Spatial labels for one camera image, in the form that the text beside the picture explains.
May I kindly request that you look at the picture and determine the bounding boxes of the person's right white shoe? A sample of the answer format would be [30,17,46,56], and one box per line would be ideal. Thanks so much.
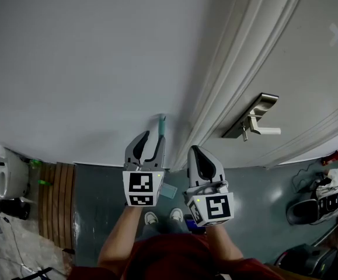
[169,208,184,223]

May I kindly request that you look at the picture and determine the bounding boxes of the person's left forearm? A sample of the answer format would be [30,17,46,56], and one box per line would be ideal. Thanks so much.
[97,205,145,277]

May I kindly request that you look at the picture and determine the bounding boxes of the person's left white shoe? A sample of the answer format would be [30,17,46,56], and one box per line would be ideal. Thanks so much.
[144,211,159,226]

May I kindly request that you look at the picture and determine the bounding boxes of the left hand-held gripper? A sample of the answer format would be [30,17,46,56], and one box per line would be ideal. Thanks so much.
[122,130,166,208]

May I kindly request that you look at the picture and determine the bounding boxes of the black floor cable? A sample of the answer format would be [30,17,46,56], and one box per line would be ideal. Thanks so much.
[0,211,26,274]

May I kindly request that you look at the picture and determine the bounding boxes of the person's white shoe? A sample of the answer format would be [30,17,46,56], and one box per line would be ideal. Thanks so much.
[169,208,184,223]
[144,211,159,226]

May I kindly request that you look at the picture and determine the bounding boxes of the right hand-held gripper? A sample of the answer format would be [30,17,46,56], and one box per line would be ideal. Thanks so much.
[183,145,235,228]

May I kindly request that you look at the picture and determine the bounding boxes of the white cylindrical appliance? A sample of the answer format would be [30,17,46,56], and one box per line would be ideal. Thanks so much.
[0,149,31,200]

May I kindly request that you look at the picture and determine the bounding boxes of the person's right forearm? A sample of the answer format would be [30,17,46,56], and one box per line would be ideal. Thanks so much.
[205,225,244,270]

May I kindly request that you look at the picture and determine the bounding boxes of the grey trousers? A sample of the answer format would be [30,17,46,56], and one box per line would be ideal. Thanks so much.
[141,219,187,240]

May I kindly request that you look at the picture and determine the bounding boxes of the wooden slatted board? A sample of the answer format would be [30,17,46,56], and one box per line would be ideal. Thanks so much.
[37,162,76,250]

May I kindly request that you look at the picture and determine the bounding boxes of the black chair seat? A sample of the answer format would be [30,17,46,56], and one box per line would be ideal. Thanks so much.
[285,199,321,226]

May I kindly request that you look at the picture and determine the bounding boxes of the red fire extinguisher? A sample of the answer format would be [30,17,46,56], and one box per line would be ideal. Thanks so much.
[322,149,338,166]

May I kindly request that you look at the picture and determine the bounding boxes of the black tangled cable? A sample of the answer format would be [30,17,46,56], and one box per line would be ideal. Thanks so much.
[291,159,327,193]

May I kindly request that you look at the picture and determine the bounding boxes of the teal mop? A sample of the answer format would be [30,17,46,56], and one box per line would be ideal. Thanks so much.
[156,114,177,200]

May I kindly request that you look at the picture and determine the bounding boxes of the white door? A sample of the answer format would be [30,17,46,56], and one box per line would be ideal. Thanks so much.
[203,0,338,169]

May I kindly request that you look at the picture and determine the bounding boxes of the blue screen device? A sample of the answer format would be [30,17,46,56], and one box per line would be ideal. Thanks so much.
[183,214,207,235]

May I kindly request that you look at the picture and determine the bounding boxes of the metal door lock handle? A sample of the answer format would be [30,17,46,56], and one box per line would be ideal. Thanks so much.
[221,92,282,142]

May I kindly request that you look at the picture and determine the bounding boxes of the red shirt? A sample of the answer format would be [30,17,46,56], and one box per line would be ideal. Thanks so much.
[66,233,286,280]

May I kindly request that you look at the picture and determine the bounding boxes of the black bag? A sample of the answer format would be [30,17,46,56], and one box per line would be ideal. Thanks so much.
[273,243,338,280]

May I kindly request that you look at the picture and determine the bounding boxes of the white door frame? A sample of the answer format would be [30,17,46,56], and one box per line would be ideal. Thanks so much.
[170,0,308,173]

